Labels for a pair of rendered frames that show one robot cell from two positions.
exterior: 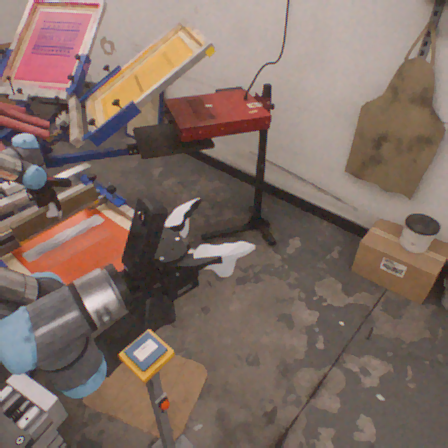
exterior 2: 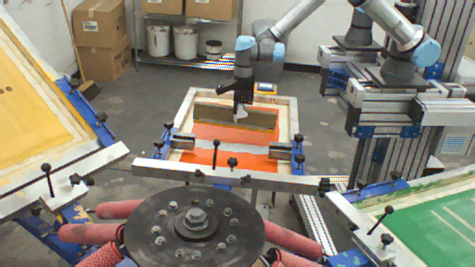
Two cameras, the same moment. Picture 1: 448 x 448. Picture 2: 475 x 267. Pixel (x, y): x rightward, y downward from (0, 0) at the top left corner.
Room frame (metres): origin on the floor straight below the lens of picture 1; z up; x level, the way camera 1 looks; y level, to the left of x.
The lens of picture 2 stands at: (2.17, 1.94, 1.92)
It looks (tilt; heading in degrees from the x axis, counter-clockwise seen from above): 30 degrees down; 232
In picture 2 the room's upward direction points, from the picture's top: 4 degrees clockwise
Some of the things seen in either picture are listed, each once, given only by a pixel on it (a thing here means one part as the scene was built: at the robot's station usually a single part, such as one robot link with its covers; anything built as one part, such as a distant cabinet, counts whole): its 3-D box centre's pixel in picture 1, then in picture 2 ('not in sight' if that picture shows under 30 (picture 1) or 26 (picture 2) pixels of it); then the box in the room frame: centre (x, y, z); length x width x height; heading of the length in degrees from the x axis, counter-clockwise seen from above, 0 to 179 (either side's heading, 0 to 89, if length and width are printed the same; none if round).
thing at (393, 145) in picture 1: (401, 115); not in sight; (2.20, -1.13, 1.06); 0.53 x 0.07 x 1.05; 48
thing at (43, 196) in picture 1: (40, 188); (243, 88); (1.16, 0.69, 1.23); 0.09 x 0.08 x 0.12; 138
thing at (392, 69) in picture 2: not in sight; (399, 64); (0.49, 0.95, 1.31); 0.15 x 0.15 x 0.10
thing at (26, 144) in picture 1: (27, 151); (245, 51); (1.17, 0.69, 1.39); 0.09 x 0.08 x 0.11; 148
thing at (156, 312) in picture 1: (133, 321); not in sight; (0.91, 0.37, 0.74); 0.45 x 0.03 x 0.43; 138
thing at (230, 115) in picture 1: (218, 113); not in sight; (2.25, 0.02, 1.06); 0.61 x 0.46 x 0.12; 108
